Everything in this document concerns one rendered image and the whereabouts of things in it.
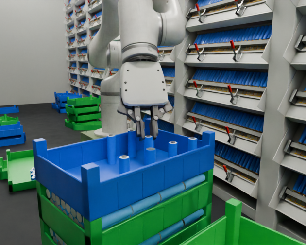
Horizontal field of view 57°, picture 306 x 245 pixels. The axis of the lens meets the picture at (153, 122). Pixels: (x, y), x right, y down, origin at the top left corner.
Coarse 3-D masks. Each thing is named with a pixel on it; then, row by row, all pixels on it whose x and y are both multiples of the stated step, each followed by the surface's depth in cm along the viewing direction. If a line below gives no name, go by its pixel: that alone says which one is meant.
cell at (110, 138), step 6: (108, 138) 60; (114, 138) 60; (108, 144) 60; (114, 144) 60; (108, 150) 61; (114, 150) 61; (108, 156) 61; (114, 156) 61; (108, 162) 61; (114, 162) 61
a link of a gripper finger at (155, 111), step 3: (153, 105) 61; (156, 105) 61; (150, 108) 63; (153, 108) 61; (156, 108) 61; (150, 111) 63; (153, 111) 61; (156, 111) 61; (153, 114) 61; (156, 114) 61; (153, 117) 60; (156, 117) 61; (156, 120) 61
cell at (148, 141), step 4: (148, 136) 59; (152, 136) 60; (144, 140) 59; (148, 140) 59; (152, 140) 59; (144, 144) 60; (148, 144) 59; (152, 144) 60; (144, 148) 60; (144, 152) 60; (144, 156) 60; (144, 160) 60; (144, 164) 61
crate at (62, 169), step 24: (72, 144) 58; (96, 144) 62; (120, 144) 67; (48, 168) 49; (72, 168) 59; (96, 168) 39; (144, 168) 46; (168, 168) 50; (192, 168) 55; (72, 192) 43; (96, 192) 40; (120, 192) 43; (144, 192) 47; (96, 216) 41
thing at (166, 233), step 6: (198, 210) 61; (192, 216) 59; (198, 216) 60; (180, 222) 57; (186, 222) 58; (192, 222) 61; (168, 228) 54; (174, 228) 55; (180, 228) 58; (54, 234) 54; (156, 234) 52; (162, 234) 53; (168, 234) 54; (54, 240) 55; (60, 240) 52; (150, 240) 51; (156, 240) 52; (162, 240) 55
